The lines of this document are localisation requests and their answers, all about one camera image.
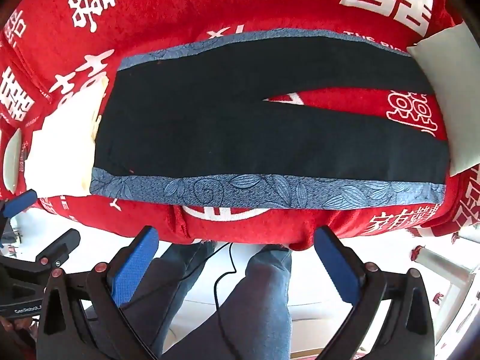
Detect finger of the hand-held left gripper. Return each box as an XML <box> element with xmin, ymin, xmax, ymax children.
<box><xmin>34</xmin><ymin>228</ymin><xmax>82</xmax><ymax>271</ymax></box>
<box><xmin>0</xmin><ymin>189</ymin><xmax>38</xmax><ymax>220</ymax></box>

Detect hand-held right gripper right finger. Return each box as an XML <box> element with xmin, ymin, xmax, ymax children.
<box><xmin>313</xmin><ymin>226</ymin><xmax>436</xmax><ymax>360</ymax></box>

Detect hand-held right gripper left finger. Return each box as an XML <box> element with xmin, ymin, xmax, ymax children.
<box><xmin>37</xmin><ymin>226</ymin><xmax>160</xmax><ymax>360</ymax></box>

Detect black pants with blue stripe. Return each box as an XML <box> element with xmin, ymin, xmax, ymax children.
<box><xmin>90</xmin><ymin>30</ymin><xmax>451</xmax><ymax>209</ymax></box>

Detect white plate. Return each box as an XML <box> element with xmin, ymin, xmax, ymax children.
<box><xmin>2</xmin><ymin>127</ymin><xmax>24</xmax><ymax>192</ymax></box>

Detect person's left leg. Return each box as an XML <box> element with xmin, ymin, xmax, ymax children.
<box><xmin>129</xmin><ymin>240</ymin><xmax>226</xmax><ymax>360</ymax></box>

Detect person's leg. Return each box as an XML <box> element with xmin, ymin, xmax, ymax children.
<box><xmin>129</xmin><ymin>240</ymin><xmax>226</xmax><ymax>360</ymax></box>
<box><xmin>165</xmin><ymin>244</ymin><xmax>294</xmax><ymax>360</ymax></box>

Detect white folded cloth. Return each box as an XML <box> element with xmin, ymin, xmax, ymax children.
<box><xmin>24</xmin><ymin>76</ymin><xmax>110</xmax><ymax>198</ymax></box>

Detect person's right leg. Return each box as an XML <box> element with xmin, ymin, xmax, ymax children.
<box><xmin>165</xmin><ymin>244</ymin><xmax>294</xmax><ymax>360</ymax></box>

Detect white pillow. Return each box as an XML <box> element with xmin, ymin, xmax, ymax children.
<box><xmin>407</xmin><ymin>20</ymin><xmax>480</xmax><ymax>177</ymax></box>

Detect red printed blanket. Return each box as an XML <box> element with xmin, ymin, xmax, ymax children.
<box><xmin>0</xmin><ymin>0</ymin><xmax>480</xmax><ymax>253</ymax></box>

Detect black cable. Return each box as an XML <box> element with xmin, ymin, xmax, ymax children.
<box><xmin>179</xmin><ymin>242</ymin><xmax>238</xmax><ymax>360</ymax></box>

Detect white metal frame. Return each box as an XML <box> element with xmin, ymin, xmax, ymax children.
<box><xmin>412</xmin><ymin>245</ymin><xmax>474</xmax><ymax>310</ymax></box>

